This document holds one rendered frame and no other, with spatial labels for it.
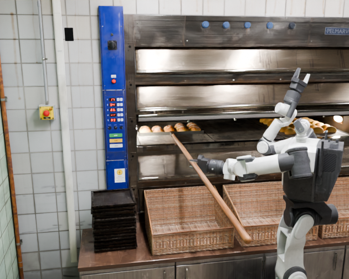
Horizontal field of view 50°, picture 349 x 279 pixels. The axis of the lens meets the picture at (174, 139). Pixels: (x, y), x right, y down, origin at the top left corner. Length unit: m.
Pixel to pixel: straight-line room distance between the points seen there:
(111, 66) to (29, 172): 0.95
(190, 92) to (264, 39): 0.67
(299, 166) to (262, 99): 1.14
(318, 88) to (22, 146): 2.23
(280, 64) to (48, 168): 1.85
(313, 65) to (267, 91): 0.40
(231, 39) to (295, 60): 0.52
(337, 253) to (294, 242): 0.78
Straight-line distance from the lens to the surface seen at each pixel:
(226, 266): 2.65
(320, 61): 3.11
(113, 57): 2.64
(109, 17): 2.64
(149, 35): 2.70
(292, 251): 2.28
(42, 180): 2.86
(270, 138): 2.43
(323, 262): 2.95
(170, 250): 2.54
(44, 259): 3.12
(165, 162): 2.84
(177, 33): 2.73
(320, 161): 2.00
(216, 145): 2.88
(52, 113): 2.65
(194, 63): 2.74
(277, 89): 2.99
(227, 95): 2.83
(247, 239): 1.47
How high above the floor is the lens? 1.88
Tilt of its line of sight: 14 degrees down
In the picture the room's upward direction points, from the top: straight up
